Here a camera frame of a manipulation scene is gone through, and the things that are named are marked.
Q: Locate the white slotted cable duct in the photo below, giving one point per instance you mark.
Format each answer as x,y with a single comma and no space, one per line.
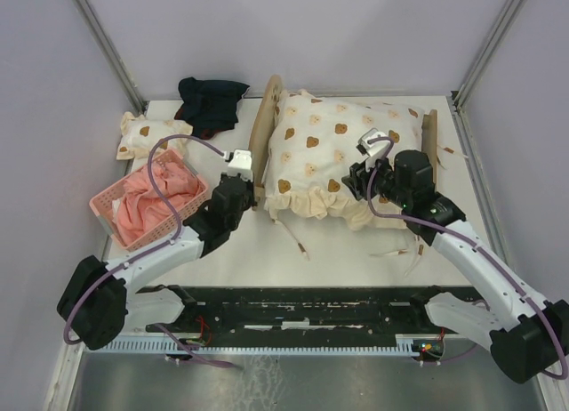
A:
280,343

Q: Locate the aluminium frame post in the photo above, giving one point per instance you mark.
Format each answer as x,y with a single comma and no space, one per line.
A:
492,42
111,55

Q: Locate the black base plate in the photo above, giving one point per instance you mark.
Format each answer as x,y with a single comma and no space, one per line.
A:
378,310

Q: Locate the left aluminium frame post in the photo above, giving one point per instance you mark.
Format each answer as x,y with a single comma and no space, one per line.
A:
111,55

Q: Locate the pink cloth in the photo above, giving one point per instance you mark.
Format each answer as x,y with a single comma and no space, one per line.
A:
140,209

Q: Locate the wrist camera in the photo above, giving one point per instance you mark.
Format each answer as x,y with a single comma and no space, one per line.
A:
239,164
374,145

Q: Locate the large bear print cushion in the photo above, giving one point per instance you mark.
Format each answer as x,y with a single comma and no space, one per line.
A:
313,146

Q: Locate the dark navy garment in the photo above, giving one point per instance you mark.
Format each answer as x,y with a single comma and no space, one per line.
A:
209,106

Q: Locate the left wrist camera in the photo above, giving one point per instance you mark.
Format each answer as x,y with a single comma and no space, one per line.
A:
239,164

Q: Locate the wooden pet bed frame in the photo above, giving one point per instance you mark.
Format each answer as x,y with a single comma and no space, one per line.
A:
265,123

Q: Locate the right aluminium frame post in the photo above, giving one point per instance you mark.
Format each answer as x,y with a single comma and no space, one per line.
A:
492,42

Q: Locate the small bear print pillow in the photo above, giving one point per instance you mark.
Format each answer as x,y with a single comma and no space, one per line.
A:
140,135

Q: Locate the pink plastic basket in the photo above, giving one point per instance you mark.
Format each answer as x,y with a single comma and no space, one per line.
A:
101,204

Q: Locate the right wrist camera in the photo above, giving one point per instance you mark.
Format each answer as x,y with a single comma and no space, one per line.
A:
374,145

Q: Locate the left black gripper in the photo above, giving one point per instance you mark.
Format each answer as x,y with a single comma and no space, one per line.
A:
251,199

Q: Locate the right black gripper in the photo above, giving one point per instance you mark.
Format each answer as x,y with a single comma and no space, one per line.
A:
358,176

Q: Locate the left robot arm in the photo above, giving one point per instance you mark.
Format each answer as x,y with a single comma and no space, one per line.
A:
101,298

